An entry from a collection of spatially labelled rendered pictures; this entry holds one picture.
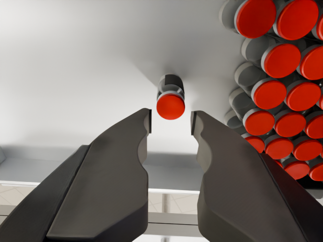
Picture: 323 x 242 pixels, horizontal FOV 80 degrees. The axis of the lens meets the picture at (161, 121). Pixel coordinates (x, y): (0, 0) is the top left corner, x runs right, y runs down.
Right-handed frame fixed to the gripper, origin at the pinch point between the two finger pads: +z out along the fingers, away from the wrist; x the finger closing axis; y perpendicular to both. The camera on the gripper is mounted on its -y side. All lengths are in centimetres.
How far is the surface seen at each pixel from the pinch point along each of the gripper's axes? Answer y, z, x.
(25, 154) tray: 10.0, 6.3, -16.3
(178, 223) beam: 89, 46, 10
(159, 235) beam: 90, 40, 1
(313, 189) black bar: 11.4, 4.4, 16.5
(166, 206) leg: 91, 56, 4
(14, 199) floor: 148, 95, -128
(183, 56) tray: -2.0, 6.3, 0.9
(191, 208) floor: 148, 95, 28
